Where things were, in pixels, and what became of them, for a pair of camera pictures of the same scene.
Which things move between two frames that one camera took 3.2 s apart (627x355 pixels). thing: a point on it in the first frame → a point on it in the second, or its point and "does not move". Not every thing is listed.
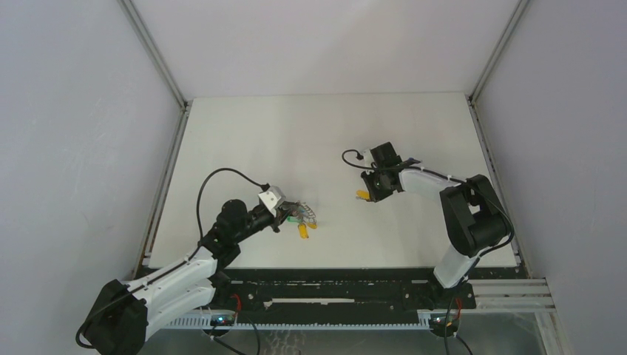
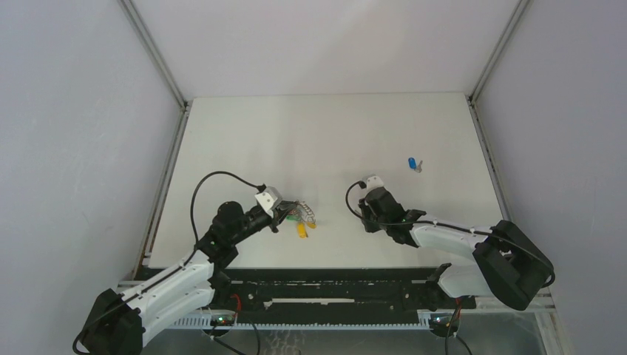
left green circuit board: [221, 319] does not move
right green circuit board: [438, 322] does not move
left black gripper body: [275, 221] does not move
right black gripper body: [377, 184] → [372, 223]
